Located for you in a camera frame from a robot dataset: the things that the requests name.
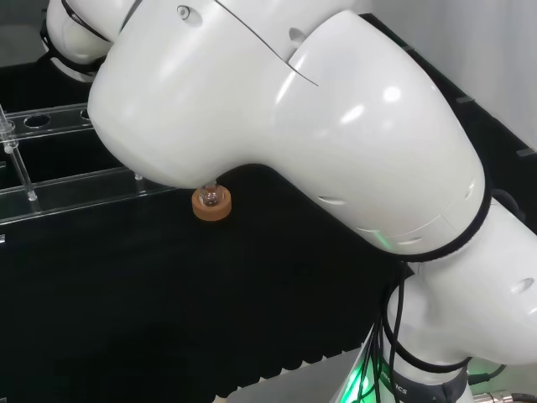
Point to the clear round-bottom flask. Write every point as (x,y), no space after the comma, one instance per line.
(210,196)

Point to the clear acrylic funnel stand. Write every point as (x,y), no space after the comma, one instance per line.
(84,189)

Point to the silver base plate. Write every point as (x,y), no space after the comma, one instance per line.
(293,378)

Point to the small cloth edge clip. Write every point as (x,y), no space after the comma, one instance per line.
(465,100)
(528,153)

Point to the black bench cloth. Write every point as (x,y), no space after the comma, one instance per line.
(126,294)

